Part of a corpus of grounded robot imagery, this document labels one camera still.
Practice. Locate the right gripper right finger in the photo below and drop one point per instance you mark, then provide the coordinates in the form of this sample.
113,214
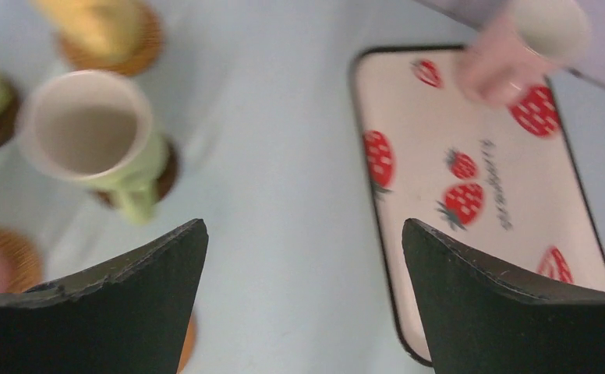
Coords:
481,314

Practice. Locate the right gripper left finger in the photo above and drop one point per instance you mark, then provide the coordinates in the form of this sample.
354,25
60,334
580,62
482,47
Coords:
128,314

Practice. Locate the woven rattan coaster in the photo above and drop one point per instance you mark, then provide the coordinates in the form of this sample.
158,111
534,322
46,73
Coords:
24,260
151,43

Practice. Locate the green mug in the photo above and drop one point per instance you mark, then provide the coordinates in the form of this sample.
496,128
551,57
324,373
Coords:
96,129

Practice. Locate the yellow mug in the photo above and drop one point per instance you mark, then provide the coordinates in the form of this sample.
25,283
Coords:
108,29

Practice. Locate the strawberry pattern tray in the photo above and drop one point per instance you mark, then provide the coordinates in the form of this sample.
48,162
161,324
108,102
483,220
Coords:
502,180

